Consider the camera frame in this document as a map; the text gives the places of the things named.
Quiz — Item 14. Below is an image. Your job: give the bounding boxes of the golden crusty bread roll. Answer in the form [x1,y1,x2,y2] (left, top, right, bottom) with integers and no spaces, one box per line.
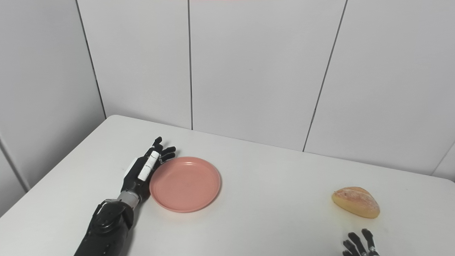
[332,187,381,219]

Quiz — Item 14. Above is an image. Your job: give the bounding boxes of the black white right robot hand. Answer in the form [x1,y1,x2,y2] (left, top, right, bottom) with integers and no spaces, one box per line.
[342,229,380,256]

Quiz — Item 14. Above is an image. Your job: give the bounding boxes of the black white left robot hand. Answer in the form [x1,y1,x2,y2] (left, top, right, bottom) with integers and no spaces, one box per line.
[121,137,176,203]

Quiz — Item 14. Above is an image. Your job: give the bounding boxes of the pink round plate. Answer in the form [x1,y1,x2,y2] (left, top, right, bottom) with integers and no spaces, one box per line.
[149,156,221,213]

